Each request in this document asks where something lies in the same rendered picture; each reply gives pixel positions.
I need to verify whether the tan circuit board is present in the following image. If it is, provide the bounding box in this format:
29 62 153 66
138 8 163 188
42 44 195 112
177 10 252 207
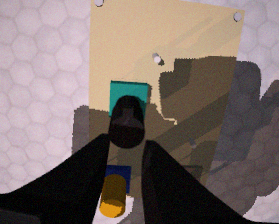
90 0 245 218

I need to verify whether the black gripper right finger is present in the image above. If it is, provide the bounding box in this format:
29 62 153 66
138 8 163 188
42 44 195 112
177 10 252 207
142 140 277 224

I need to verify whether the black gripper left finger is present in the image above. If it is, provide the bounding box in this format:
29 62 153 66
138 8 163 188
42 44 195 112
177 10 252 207
0 133 111 224

